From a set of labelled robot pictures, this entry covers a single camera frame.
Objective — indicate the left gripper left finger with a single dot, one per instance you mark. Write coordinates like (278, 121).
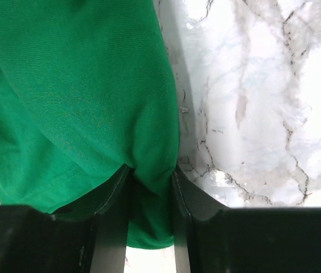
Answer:
(98, 200)

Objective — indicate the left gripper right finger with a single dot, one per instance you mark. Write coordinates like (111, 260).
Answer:
(198, 203)

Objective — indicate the green t-shirt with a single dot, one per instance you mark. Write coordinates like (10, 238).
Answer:
(86, 87)

